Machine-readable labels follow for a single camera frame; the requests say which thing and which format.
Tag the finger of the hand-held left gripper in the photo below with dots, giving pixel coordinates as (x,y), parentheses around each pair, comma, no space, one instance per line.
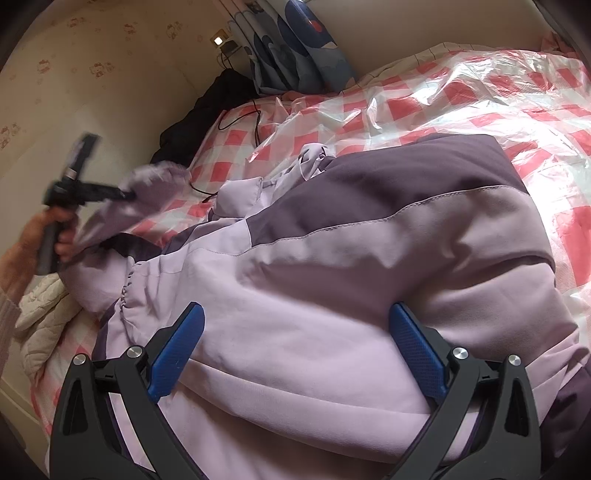
(108,191)

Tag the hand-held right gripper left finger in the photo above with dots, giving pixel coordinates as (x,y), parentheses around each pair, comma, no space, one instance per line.
(178,341)

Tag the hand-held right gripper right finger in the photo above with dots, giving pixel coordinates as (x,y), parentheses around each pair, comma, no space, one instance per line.
(415,341)

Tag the purple two-tone jacket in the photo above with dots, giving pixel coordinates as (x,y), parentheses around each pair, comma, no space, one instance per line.
(323,286)

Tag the person's left forearm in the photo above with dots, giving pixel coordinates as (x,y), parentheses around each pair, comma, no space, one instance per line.
(14,286)

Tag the person's left hand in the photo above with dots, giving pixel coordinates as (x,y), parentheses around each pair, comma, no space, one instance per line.
(64,240)

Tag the black cloth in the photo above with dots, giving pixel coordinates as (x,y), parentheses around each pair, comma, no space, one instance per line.
(207,108)

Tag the white quilted jacket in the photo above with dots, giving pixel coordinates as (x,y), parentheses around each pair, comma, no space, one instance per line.
(46,318)

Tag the blue patterned pillow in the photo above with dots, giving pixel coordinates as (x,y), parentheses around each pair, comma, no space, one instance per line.
(295,41)

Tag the clear plastic sheet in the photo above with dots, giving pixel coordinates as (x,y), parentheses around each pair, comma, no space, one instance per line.
(443,87)

